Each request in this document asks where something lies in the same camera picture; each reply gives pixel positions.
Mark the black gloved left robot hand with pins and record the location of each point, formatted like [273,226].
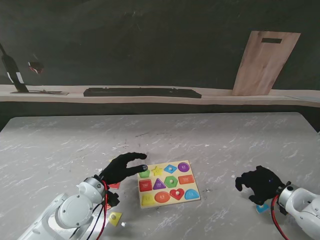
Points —
[117,170]

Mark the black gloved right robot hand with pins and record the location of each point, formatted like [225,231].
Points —
[265,182]

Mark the blue semicircle puzzle piece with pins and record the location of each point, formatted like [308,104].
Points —
[262,208]

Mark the yellow trapezoid puzzle piece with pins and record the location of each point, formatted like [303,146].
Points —
[115,218]

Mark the yellow wooden shape puzzle board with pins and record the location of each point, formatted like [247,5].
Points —
[160,192]

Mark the blue diamond puzzle piece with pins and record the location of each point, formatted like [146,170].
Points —
[170,169]

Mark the green hexagon puzzle piece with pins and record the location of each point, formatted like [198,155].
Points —
[171,182]

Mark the red heart puzzle piece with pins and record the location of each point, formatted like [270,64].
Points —
[177,193]

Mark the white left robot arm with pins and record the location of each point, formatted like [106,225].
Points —
[72,212]

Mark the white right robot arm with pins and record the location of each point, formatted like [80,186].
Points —
[302,202]

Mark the red square puzzle piece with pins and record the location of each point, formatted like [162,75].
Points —
[115,186]

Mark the orange oval puzzle piece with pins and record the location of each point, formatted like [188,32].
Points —
[108,207]

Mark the wooden cutting board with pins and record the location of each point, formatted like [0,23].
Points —
[265,65]

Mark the long black tray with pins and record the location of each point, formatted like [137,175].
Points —
[142,92]

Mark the light wooden shelf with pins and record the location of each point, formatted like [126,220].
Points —
[212,98]

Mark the flat tray under bottle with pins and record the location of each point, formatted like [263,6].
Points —
[50,93]

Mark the wine glass with red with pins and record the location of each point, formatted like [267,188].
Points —
[36,67]

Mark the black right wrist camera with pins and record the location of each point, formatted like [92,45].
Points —
[283,208]

